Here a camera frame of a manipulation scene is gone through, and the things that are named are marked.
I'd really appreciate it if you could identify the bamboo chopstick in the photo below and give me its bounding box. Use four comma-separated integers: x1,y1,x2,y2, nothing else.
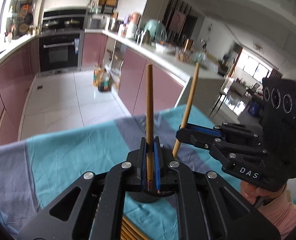
172,62,199,159
120,216,149,240
146,64,154,191

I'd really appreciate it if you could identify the black mesh utensil cup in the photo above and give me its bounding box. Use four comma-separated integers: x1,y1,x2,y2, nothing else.
126,137,174,203

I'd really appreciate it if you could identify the cooking oil bottle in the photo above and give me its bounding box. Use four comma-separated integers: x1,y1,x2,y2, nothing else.
93,64,110,92

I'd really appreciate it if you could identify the right hand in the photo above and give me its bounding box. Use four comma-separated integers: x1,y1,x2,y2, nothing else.
240,181,296,239

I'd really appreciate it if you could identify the teal grey tablecloth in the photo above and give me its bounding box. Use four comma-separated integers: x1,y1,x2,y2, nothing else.
0,105,240,239

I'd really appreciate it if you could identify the black built-in oven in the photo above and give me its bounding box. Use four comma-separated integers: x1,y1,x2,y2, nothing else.
39,7,87,74

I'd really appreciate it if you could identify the steel pot on counter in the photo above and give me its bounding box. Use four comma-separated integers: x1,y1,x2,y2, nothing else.
108,17,123,32

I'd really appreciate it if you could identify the bamboo chopstick on table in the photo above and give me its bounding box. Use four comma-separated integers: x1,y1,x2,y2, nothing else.
120,216,149,240

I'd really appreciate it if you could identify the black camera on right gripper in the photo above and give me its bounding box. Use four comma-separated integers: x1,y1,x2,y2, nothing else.
262,78,296,164

